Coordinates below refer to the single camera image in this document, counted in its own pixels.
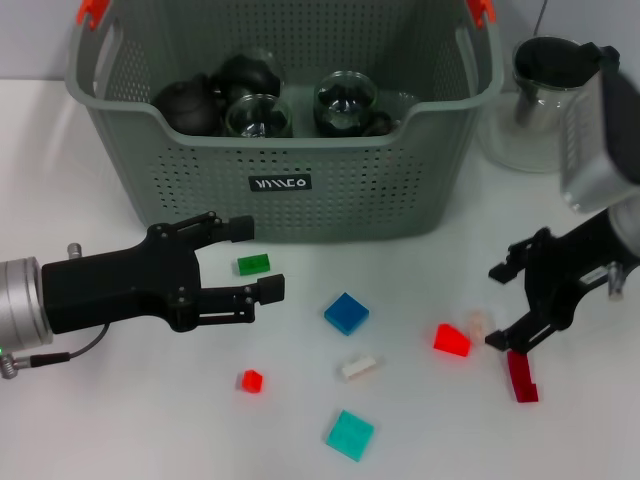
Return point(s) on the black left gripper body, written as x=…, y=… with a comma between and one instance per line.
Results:
x=117, y=287

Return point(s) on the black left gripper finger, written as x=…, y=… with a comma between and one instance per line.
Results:
x=270, y=290
x=241, y=228

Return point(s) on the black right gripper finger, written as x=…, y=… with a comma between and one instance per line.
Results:
x=520, y=335
x=512, y=262

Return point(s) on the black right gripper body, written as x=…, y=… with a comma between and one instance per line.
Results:
x=560, y=270

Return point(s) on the dark red long brick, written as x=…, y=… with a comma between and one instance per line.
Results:
x=522, y=382

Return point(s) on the orange-red slope brick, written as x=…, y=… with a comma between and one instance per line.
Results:
x=450, y=341

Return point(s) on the small red brick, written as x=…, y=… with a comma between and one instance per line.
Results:
x=252, y=381

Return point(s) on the glass teacup with black base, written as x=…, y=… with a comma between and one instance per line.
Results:
x=257, y=120
x=345, y=105
x=380, y=122
x=245, y=75

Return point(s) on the white brick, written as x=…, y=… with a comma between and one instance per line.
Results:
x=359, y=369

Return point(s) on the teal square brick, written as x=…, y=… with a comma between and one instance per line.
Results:
x=350, y=435

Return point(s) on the grey perforated storage bin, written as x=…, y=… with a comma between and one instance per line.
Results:
x=300, y=210

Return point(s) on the green flat brick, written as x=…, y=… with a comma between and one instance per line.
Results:
x=252, y=265

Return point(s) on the blue square brick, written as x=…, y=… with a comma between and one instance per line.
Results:
x=347, y=314

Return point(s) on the glass teapot with black lid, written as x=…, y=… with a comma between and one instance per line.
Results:
x=525, y=140

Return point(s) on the dark clay teapot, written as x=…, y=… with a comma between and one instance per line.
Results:
x=185, y=107

